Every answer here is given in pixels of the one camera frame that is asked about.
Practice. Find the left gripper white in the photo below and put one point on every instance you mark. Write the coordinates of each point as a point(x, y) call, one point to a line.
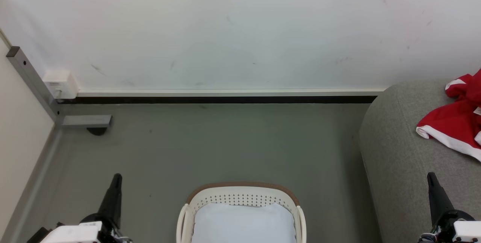
point(75, 233)

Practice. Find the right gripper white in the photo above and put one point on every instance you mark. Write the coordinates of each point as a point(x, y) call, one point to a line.
point(464, 230)

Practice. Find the red and white garment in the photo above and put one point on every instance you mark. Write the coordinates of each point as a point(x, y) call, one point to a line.
point(454, 122)

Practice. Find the grey fabric sofa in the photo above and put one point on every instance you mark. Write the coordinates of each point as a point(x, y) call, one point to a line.
point(398, 160)

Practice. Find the white laundry basket brown rim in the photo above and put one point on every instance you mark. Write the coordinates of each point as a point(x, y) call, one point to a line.
point(240, 197)

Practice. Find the white cloth basket liner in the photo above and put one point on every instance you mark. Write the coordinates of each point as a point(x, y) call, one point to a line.
point(244, 224)

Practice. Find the white and black baseboard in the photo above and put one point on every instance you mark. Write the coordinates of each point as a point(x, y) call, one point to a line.
point(225, 96)

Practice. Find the black frame foot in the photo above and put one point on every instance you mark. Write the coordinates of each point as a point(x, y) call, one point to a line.
point(97, 131)

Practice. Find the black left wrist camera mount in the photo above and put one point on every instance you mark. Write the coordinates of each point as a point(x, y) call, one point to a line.
point(37, 236)

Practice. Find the white wall box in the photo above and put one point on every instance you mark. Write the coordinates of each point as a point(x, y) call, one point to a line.
point(62, 84)

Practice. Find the grey metal frame leg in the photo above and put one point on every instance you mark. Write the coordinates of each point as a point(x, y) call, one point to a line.
point(32, 75)

